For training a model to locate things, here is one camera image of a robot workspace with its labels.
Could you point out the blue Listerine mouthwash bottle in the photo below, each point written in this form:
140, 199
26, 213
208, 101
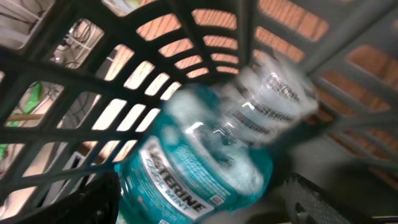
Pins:
206, 151

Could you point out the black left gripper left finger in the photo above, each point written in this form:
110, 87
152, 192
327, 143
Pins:
98, 202

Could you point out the grey plastic shopping basket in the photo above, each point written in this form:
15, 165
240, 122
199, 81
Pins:
80, 91

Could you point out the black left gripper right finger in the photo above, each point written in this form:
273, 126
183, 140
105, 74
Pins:
306, 202

